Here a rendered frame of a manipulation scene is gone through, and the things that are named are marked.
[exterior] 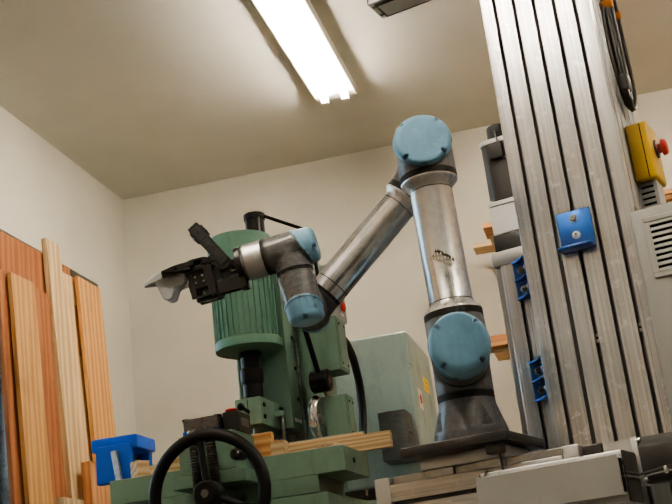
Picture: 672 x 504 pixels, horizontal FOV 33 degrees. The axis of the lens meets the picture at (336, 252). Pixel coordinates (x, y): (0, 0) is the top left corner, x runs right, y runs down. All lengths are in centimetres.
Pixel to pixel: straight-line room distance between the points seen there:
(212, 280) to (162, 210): 357
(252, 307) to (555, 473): 111
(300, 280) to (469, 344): 36
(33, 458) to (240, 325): 162
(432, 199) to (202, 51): 244
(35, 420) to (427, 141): 248
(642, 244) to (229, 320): 109
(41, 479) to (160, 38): 171
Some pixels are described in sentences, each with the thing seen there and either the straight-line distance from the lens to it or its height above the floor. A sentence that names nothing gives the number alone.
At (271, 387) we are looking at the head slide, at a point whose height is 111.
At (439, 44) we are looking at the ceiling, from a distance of 473.
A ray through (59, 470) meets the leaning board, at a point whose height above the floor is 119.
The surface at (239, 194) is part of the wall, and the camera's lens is 572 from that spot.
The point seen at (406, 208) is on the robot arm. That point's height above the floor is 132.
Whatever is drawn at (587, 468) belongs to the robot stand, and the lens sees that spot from 204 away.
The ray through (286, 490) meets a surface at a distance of 269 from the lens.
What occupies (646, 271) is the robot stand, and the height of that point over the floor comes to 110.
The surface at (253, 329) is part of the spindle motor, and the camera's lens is 288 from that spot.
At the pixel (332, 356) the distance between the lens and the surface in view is 305.
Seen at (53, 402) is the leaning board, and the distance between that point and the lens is 462.
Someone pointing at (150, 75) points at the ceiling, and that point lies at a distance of 472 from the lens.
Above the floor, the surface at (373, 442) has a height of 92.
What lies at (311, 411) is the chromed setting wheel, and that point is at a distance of 294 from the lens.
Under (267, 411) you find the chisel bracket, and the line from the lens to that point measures 290.
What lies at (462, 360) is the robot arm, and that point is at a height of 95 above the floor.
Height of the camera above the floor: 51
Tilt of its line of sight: 18 degrees up
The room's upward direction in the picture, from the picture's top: 7 degrees counter-clockwise
